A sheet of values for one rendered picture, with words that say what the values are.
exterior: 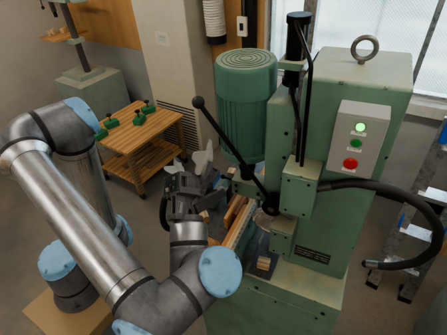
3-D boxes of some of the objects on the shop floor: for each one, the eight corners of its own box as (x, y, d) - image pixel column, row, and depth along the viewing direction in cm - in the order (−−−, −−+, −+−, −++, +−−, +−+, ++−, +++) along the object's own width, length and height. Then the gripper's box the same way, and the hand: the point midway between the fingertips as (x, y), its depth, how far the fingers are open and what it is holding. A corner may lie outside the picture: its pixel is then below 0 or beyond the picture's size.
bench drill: (110, 119, 366) (56, -36, 265) (146, 132, 337) (100, -35, 236) (76, 138, 336) (1, -27, 235) (112, 155, 307) (44, -26, 206)
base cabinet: (237, 269, 199) (233, 193, 154) (326, 302, 178) (352, 227, 133) (206, 335, 168) (189, 265, 123) (310, 385, 148) (336, 324, 102)
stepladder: (369, 268, 195) (444, 95, 128) (413, 286, 184) (520, 108, 117) (364, 286, 184) (443, 108, 117) (410, 307, 173) (527, 124, 106)
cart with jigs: (149, 145, 317) (134, 88, 276) (191, 161, 291) (181, 102, 250) (99, 181, 277) (73, 121, 236) (142, 204, 251) (121, 141, 210)
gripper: (198, 213, 62) (196, 128, 69) (148, 226, 75) (150, 153, 82) (227, 217, 68) (223, 137, 75) (176, 228, 81) (176, 160, 88)
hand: (193, 148), depth 80 cm, fingers open, 14 cm apart
